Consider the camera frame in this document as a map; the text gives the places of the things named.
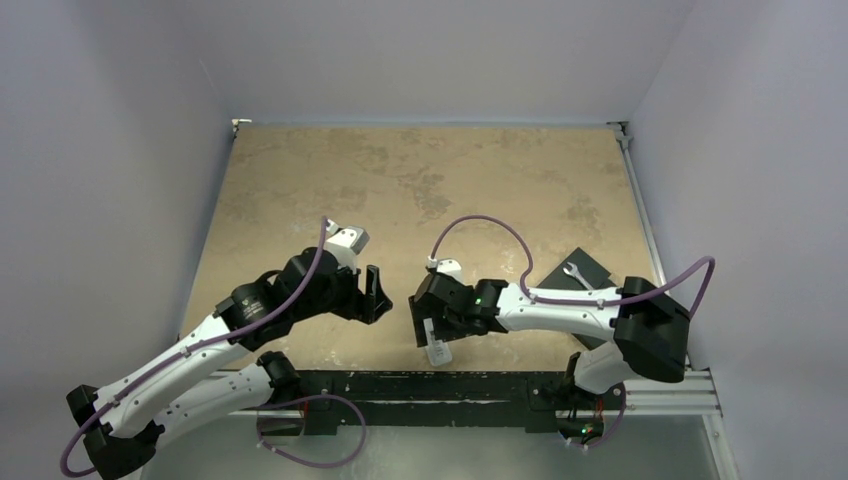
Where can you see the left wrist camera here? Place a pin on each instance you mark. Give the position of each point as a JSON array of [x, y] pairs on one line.
[[345, 243]]

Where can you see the white remote control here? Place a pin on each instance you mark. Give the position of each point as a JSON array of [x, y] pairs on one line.
[[438, 353]]

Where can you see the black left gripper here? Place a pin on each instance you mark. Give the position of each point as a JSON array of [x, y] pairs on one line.
[[357, 305]]

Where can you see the white battery cover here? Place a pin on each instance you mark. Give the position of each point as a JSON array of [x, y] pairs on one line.
[[429, 332]]

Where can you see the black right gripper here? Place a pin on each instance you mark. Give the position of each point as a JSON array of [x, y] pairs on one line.
[[424, 318]]

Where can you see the black foam block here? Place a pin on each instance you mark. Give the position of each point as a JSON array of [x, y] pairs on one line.
[[592, 270]]

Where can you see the aluminium frame base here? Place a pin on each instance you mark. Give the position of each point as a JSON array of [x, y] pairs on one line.
[[695, 396]]

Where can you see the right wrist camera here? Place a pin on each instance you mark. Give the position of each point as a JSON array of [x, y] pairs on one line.
[[448, 266]]

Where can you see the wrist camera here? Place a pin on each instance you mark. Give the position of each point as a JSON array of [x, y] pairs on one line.
[[448, 266], [345, 243]]

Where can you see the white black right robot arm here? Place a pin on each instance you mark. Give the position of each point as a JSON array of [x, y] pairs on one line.
[[642, 330]]

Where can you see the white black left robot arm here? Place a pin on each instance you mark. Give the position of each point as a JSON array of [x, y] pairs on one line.
[[122, 425]]

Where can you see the silver open-end wrench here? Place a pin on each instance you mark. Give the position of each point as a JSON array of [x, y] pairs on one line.
[[572, 270]]

